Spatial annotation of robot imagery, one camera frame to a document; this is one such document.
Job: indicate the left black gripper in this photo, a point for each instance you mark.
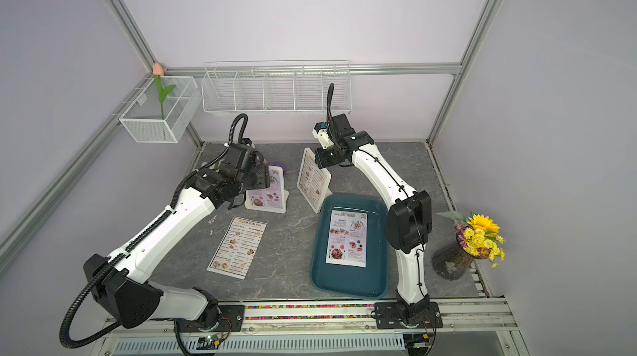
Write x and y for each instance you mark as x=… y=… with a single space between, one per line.
x=263 y=178

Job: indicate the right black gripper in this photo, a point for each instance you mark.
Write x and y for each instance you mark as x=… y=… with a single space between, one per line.
x=319 y=158

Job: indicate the restaurant special menu sheet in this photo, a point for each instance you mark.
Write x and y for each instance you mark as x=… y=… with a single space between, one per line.
x=268 y=189

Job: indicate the white menu holder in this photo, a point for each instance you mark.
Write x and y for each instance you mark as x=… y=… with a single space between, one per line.
x=313 y=179
x=268 y=192

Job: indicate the Dim Sum Inn menu sheet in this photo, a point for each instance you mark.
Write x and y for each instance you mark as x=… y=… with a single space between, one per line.
x=237 y=250

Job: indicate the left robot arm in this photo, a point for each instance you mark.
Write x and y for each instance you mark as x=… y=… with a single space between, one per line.
x=120 y=282

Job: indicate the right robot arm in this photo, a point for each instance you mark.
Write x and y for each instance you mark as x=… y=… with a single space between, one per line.
x=409 y=219

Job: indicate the pink purple toy trowel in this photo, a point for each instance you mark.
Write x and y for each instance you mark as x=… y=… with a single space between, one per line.
x=278 y=164

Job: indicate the teal plastic tray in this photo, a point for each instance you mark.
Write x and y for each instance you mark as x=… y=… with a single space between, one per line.
x=369 y=282

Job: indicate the pink artificial tulip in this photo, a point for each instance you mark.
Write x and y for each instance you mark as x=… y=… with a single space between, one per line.
x=163 y=92

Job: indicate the yellow artificial flower bouquet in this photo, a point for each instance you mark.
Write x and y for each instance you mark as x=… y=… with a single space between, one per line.
x=476 y=238

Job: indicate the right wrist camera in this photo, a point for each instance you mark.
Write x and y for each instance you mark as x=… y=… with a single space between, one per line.
x=321 y=133

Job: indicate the white wire wall rack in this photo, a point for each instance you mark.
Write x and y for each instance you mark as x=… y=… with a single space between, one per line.
x=276 y=86

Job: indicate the white mesh wall basket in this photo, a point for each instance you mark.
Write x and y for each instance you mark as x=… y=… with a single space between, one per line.
x=142 y=118

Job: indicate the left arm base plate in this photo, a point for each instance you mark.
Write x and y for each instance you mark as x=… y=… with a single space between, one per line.
x=222 y=318

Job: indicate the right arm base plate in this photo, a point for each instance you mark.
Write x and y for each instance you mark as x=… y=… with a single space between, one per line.
x=395 y=315

